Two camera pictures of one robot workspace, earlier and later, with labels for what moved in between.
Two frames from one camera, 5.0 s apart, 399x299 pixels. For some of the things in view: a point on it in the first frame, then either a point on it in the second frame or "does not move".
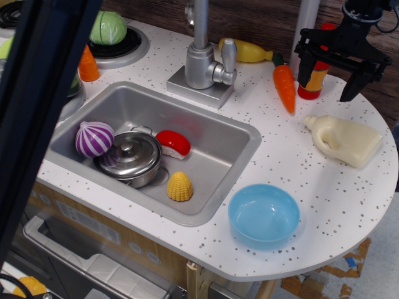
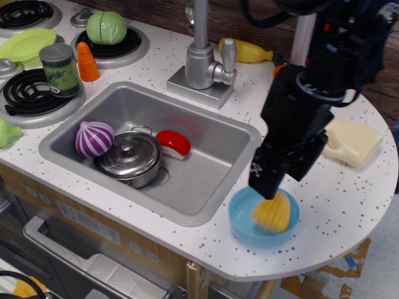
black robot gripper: [347, 45] to [296, 126]
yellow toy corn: [179, 187] to [272, 215]
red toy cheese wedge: [173, 144] does not move
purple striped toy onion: [93, 139] does not move
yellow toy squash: [247, 52] does not move
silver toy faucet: [201, 79] does not move
